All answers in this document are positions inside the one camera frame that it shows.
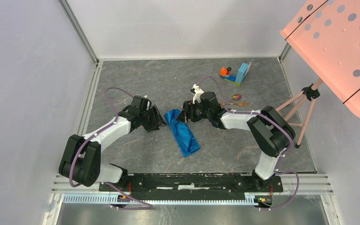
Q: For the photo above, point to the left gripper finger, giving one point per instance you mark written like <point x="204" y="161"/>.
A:
<point x="153" y="127"/>
<point x="159" y="120"/>

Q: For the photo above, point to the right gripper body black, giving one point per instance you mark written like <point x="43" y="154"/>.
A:
<point x="199" y="112"/>

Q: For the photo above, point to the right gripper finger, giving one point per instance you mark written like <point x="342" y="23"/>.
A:
<point x="182" y="117"/>
<point x="188" y="106"/>

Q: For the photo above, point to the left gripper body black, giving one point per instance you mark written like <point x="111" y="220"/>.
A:
<point x="149" y="116"/>

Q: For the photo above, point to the blue cloth napkin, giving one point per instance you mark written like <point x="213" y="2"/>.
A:
<point x="182" y="134"/>

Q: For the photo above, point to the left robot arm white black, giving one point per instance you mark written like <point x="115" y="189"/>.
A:
<point x="81" y="160"/>

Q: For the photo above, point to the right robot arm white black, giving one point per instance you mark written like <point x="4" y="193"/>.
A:
<point x="270" y="130"/>

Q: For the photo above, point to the iridescent spoon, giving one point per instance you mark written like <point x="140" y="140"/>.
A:
<point x="237" y="97"/>

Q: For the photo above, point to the toy brick set colourful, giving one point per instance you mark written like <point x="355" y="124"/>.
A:
<point x="237" y="78"/>

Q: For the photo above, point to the pink perforated music stand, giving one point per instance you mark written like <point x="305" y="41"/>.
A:
<point x="326" y="35"/>

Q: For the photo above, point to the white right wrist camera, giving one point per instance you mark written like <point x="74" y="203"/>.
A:
<point x="197" y="92"/>

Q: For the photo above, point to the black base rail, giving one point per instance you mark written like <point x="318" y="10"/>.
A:
<point x="141" y="191"/>

